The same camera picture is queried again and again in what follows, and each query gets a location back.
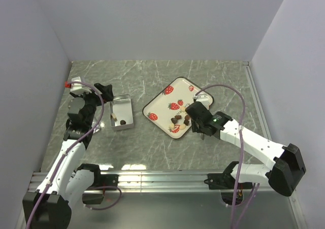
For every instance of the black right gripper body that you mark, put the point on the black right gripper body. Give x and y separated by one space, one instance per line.
195 127

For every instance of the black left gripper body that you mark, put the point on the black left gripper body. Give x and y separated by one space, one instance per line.
92 100

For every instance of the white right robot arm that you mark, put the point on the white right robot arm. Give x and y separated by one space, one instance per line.
282 167

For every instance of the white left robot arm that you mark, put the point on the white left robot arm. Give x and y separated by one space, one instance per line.
51 204

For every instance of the dark chocolate shard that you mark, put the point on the dark chocolate shard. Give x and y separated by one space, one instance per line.
186 122

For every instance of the white chocolate piece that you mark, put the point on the white chocolate piece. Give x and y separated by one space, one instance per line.
182 127

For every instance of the silver metal tin box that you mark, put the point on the silver metal tin box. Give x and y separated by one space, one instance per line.
121 106

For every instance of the white strawberry square plate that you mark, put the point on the white strawberry square plate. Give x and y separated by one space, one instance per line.
167 104

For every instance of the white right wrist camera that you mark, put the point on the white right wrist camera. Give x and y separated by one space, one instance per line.
203 99

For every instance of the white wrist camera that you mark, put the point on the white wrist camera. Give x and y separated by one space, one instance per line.
77 88
203 99

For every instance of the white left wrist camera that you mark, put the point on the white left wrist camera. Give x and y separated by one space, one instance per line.
77 88

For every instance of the aluminium right side rail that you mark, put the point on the aluminium right side rail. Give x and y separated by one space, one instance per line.
256 100

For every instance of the aluminium rail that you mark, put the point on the aluminium rail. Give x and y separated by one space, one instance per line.
256 100
134 181

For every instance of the aluminium front rail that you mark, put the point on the aluminium front rail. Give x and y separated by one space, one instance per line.
134 181

